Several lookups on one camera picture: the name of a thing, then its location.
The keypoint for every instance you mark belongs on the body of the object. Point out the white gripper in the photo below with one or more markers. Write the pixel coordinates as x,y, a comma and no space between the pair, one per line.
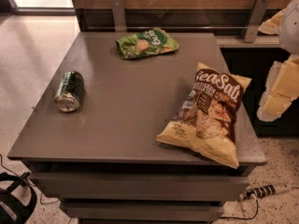
290,27

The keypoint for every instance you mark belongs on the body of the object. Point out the green soda can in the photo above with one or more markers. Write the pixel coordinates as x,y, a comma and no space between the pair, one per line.
70,91

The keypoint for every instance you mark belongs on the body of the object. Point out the yellow brown sea salt chip bag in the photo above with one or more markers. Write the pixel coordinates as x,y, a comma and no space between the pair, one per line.
205,123

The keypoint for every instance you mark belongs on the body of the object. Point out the green chip bag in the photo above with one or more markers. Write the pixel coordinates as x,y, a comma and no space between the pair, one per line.
153,42

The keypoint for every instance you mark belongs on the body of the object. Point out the striped power strip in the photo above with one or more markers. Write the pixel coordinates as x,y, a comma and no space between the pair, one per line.
264,191

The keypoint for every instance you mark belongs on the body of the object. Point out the right metal wall bracket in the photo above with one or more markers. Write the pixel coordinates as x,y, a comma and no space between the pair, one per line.
250,32

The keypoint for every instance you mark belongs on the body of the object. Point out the metal wall bracket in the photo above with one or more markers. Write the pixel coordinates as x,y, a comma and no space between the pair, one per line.
118,12
250,32

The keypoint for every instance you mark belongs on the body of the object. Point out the left metal wall bracket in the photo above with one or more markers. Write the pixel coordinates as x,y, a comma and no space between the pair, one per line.
118,12

